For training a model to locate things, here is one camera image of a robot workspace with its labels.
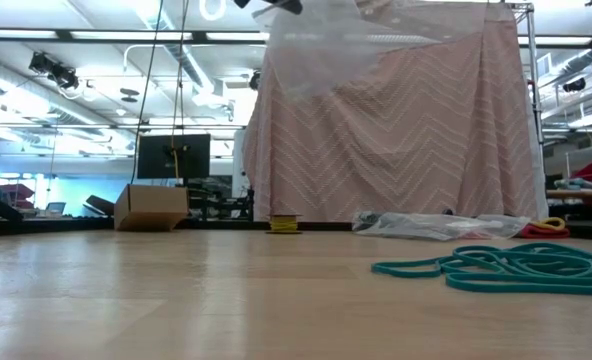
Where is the stack of clear zipper bags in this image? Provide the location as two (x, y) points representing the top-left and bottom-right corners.
(252, 0), (490, 105)

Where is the pile of teal rubber bands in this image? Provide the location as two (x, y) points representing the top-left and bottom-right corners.
(370, 242), (592, 298)

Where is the round white ceiling light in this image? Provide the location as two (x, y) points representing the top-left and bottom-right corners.
(198, 0), (229, 23)

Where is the ceiling light bar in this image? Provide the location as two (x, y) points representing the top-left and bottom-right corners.
(0, 27), (592, 49)

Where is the black monitor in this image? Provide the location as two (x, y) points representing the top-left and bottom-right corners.
(136, 133), (212, 180)

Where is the pink chevron cloth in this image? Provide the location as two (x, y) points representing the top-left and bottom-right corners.
(240, 0), (550, 224)

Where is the black ceiling spotlight cluster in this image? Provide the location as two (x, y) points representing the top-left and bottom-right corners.
(27, 50), (81, 91)

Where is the small tan block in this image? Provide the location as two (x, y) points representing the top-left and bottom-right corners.
(113, 183), (191, 233)

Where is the grey table with wooden edge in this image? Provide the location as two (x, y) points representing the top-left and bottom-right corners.
(545, 188), (592, 205)

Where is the hanging black cable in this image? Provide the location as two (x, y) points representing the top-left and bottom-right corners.
(129, 0), (166, 185)

